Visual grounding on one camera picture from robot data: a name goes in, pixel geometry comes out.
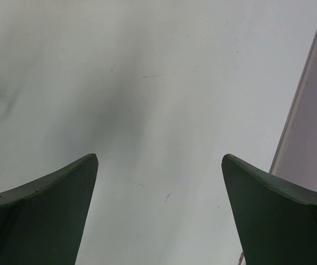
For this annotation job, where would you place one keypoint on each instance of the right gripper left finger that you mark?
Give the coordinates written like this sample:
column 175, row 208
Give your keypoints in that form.
column 42, row 222

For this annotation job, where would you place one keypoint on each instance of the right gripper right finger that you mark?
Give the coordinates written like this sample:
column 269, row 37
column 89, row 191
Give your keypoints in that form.
column 276, row 220

